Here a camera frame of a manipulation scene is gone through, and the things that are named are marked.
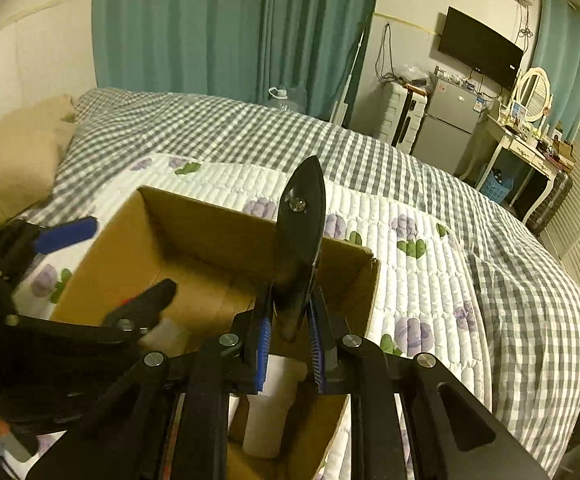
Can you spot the blue plastic basket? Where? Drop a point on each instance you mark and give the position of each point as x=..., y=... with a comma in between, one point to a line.
x=497, y=182

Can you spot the grey refrigerator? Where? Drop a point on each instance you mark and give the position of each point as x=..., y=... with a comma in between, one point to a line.
x=444, y=120

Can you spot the white upright pole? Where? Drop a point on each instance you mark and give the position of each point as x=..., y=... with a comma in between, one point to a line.
x=348, y=80

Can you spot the white ribbed suitcase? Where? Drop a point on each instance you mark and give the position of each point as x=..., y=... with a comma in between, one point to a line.
x=398, y=115

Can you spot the black pointed pliers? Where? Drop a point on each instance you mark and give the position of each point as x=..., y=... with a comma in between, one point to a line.
x=301, y=220

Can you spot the white dressing table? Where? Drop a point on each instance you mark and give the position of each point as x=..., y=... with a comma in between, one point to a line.
x=519, y=160

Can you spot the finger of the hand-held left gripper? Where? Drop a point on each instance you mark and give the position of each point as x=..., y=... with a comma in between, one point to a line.
x=137, y=307
x=67, y=233

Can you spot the brown cardboard box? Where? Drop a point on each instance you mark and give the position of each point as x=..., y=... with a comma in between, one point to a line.
x=205, y=240

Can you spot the green window curtain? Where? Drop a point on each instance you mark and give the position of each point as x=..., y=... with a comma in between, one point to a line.
x=564, y=65

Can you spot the white floral quilted mat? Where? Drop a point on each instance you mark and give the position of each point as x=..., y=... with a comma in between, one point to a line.
x=419, y=280

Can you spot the grey checked bed quilt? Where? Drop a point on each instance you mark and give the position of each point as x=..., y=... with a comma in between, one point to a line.
x=349, y=150

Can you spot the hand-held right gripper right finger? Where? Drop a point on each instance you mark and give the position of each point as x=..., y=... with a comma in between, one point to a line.
x=316, y=357

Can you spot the beige pillow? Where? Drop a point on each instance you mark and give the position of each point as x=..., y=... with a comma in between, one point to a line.
x=17, y=155

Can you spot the dark ribbed suitcase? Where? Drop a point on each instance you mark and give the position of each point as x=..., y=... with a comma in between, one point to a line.
x=549, y=200

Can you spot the black wall television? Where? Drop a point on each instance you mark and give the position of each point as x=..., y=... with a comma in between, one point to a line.
x=479, y=52

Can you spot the oval white framed mirror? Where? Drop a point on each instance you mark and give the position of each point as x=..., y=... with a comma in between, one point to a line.
x=533, y=92

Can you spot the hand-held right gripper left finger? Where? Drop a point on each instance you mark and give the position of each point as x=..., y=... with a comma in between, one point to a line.
x=262, y=345

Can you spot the large clear water bottle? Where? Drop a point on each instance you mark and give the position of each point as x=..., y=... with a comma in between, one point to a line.
x=285, y=97

